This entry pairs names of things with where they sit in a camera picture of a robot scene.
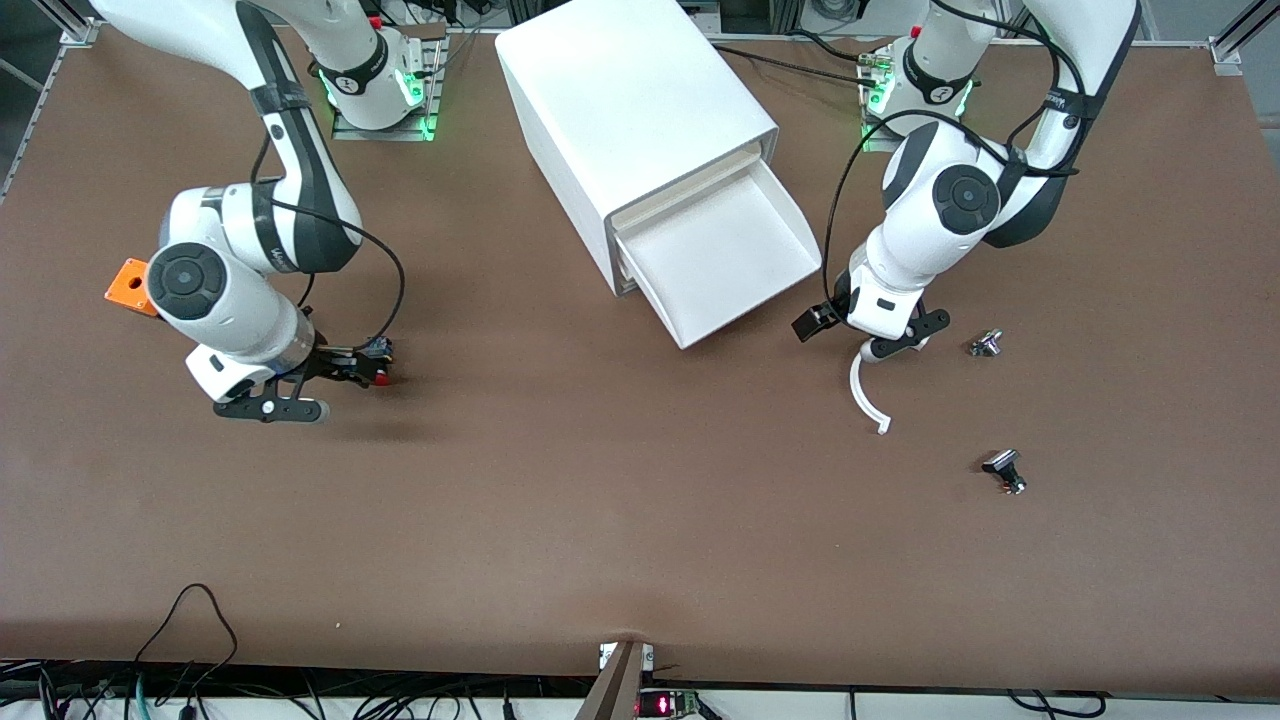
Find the red push button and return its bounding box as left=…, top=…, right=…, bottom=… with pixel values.
left=360, top=337, right=397, bottom=389

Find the large white cabinet drawer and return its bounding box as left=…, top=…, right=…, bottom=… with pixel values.
left=612, top=158, right=824, bottom=351

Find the white curved plastic arc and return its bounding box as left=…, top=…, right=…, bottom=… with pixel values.
left=849, top=335, right=933, bottom=436

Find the orange box with hole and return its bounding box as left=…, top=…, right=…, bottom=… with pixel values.
left=103, top=258, right=161, bottom=319

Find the circuit board with red display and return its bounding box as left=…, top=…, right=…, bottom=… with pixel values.
left=636, top=688, right=703, bottom=719

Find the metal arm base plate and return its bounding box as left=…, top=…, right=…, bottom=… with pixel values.
left=860, top=50, right=968, bottom=156
left=330, top=35, right=442, bottom=142

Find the black headed metal switch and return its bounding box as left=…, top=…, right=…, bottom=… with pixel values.
left=981, top=449, right=1028, bottom=496

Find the black base power cable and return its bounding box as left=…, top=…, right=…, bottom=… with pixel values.
left=712, top=30, right=881, bottom=87

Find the black looped cable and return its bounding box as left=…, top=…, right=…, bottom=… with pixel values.
left=133, top=583, right=241, bottom=691

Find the tangled black cable bundle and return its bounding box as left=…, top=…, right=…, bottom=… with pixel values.
left=0, top=655, right=601, bottom=720

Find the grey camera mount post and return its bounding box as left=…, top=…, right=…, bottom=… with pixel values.
left=574, top=640, right=646, bottom=720

